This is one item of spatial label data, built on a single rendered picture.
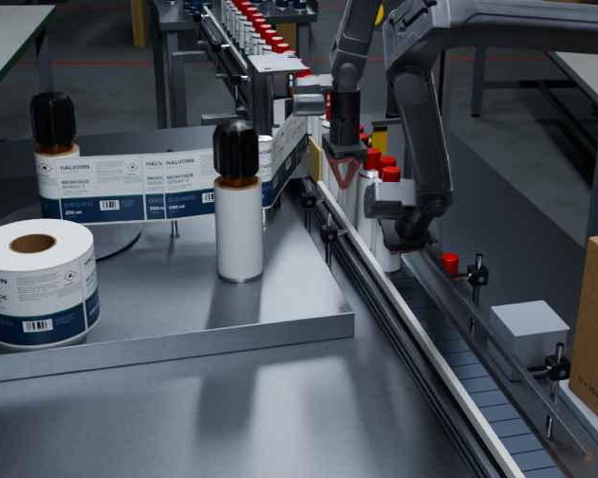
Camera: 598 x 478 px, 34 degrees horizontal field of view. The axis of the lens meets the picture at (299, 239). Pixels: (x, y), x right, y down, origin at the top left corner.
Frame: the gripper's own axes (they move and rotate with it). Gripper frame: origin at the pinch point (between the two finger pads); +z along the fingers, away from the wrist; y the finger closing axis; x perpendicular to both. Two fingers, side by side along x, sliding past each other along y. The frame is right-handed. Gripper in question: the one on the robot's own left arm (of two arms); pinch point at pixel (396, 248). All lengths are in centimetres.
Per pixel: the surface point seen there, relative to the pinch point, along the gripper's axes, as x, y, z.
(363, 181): -15.3, 3.0, 0.5
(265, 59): -61, 11, 22
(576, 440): 49, -2, -41
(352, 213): -15.4, 2.0, 14.0
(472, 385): 33.2, 0.6, -18.6
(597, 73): -105, -127, 98
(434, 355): 27.4, 5.4, -18.4
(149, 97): -261, 1, 323
